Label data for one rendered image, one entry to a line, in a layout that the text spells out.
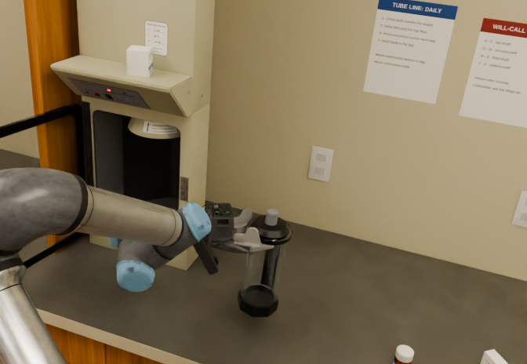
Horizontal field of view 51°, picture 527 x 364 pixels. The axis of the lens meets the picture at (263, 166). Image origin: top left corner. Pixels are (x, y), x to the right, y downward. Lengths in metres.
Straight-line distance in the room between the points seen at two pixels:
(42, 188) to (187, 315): 0.73
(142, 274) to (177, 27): 0.57
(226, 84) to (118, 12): 0.52
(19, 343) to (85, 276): 0.77
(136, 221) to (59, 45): 0.68
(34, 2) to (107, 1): 0.17
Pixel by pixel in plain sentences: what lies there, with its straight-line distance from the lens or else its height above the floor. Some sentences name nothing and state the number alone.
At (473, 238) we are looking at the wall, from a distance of 1.83.
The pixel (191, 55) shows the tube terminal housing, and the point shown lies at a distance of 1.33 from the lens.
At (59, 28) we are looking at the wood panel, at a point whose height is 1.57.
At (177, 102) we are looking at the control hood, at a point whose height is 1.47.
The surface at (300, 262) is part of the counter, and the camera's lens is 1.67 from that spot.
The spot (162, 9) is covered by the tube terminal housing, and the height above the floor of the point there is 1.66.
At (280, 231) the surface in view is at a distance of 1.26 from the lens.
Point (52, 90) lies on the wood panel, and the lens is 1.52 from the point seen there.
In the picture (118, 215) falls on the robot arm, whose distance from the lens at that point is 0.92.
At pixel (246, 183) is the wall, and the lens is 1.89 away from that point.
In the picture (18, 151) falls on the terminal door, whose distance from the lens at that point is 1.42.
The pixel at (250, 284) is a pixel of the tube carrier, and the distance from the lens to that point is 1.33.
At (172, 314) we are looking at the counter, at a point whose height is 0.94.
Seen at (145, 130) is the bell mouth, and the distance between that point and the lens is 1.47.
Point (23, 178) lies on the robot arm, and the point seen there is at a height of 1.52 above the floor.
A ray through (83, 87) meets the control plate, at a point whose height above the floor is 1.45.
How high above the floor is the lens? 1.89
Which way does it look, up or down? 25 degrees down
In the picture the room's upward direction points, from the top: 6 degrees clockwise
